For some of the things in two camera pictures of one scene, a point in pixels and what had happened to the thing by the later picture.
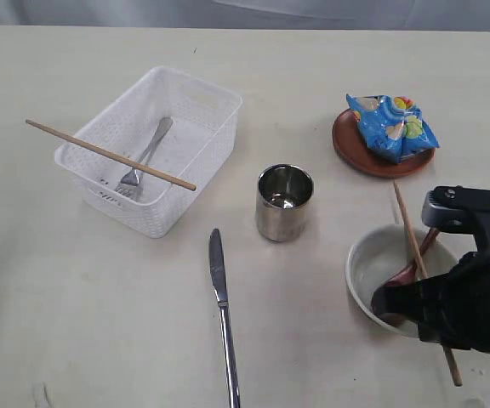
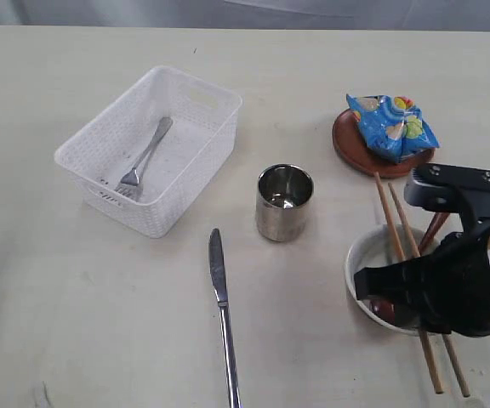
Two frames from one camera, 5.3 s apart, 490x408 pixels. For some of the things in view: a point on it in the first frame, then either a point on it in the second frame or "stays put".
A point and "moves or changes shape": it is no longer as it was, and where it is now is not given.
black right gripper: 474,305 -> 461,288
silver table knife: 219,286 stays put
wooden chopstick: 115,156 -> 400,257
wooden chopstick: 422,273 moves or changes shape
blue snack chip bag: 392,126 stays put
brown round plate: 352,148 stays put
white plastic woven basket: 198,147 stays put
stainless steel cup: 283,192 stays put
